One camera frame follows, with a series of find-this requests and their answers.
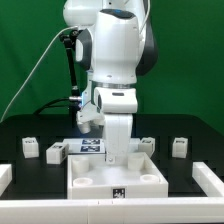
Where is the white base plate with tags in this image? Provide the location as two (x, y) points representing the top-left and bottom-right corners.
(63, 138), (140, 155)

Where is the white square tabletop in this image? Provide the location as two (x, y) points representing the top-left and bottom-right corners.
(67, 152), (168, 199)

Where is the white left obstacle wall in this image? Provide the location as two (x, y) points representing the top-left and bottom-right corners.
(0, 164), (12, 197)

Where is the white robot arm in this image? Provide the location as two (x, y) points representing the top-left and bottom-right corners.
(63, 0), (158, 164)

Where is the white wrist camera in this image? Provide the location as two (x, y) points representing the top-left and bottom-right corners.
(76, 104), (104, 134)

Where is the white front obstacle wall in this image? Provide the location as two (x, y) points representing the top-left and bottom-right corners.
(0, 197), (224, 224)

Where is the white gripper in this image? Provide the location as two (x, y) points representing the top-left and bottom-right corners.
(103, 114), (133, 164)

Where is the white cable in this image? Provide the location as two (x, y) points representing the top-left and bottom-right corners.
(0, 25), (80, 124)

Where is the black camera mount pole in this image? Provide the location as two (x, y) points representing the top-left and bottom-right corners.
(59, 29), (83, 128)

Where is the black cable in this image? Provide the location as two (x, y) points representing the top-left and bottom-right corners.
(33, 97), (73, 116)

